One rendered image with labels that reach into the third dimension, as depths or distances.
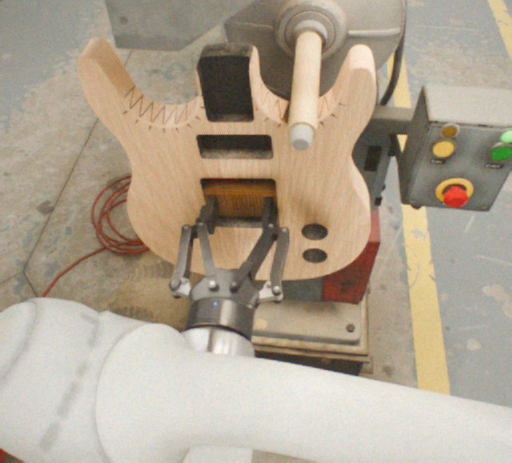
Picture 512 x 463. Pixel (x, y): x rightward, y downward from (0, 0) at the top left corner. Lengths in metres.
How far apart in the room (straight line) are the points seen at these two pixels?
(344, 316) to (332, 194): 0.89
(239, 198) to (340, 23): 0.27
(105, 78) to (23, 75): 2.52
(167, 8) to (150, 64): 2.57
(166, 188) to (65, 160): 1.80
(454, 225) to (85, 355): 1.96
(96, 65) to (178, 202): 0.22
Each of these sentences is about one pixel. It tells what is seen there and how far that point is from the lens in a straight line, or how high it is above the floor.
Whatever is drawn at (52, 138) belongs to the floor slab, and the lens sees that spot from 2.62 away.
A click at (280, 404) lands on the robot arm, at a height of 1.31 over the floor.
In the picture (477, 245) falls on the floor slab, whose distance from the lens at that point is 2.18.
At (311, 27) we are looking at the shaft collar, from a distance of 0.69.
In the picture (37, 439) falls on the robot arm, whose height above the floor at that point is 1.28.
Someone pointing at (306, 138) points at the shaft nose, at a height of 1.26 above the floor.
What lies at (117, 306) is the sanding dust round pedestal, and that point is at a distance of 1.91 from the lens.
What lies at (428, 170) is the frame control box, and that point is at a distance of 0.88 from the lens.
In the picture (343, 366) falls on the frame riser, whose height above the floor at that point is 0.14.
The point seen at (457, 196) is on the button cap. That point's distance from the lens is 0.90.
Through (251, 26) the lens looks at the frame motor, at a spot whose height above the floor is 1.25.
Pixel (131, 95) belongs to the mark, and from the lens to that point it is 0.63.
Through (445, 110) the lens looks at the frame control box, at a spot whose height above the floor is 1.12.
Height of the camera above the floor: 1.61
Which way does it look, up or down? 49 degrees down
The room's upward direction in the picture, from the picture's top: straight up
